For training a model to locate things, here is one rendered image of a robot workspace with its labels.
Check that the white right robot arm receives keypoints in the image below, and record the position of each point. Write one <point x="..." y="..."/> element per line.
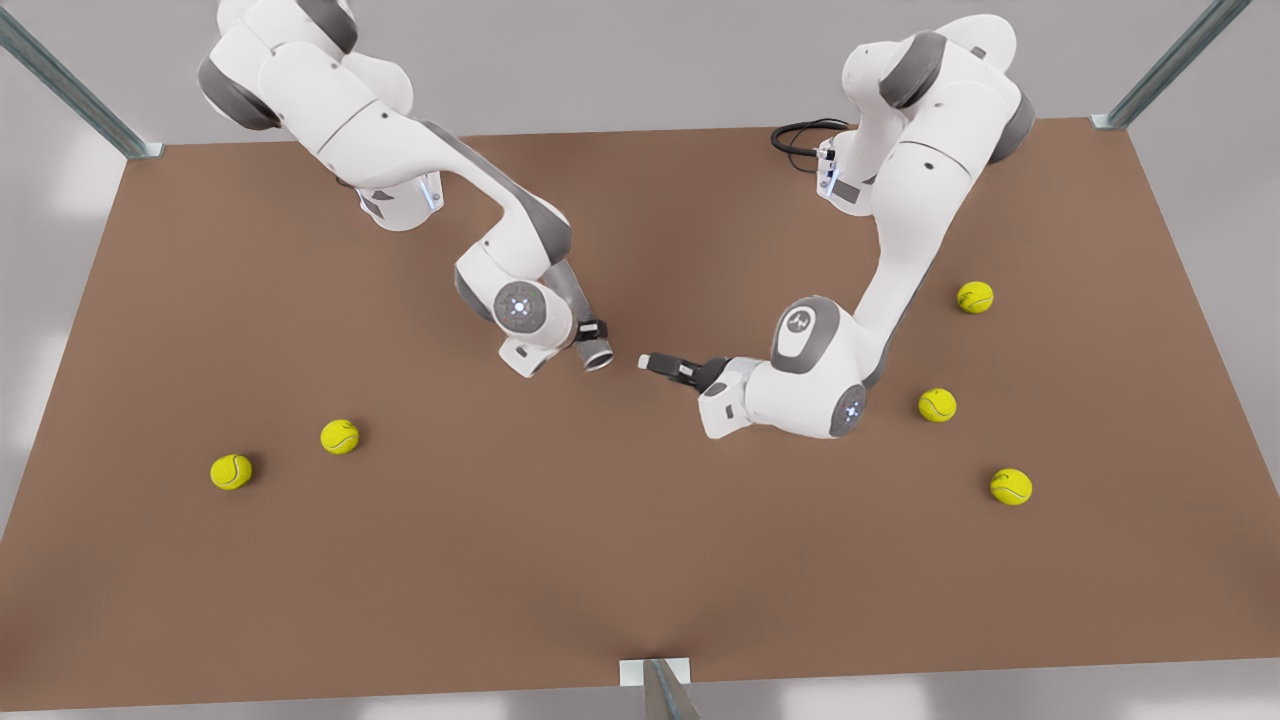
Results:
<point x="350" y="120"/>

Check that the yellow tennis ball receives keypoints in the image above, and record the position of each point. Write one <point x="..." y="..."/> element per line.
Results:
<point x="975" y="297"/>
<point x="1011" y="487"/>
<point x="937" y="405"/>
<point x="231" y="472"/>
<point x="340" y="437"/>

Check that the silver frame post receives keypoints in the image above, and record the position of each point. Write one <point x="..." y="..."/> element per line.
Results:
<point x="1170" y="62"/>
<point x="70" y="90"/>
<point x="660" y="690"/>

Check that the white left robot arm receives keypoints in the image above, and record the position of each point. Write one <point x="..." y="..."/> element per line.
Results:
<point x="920" y="190"/>

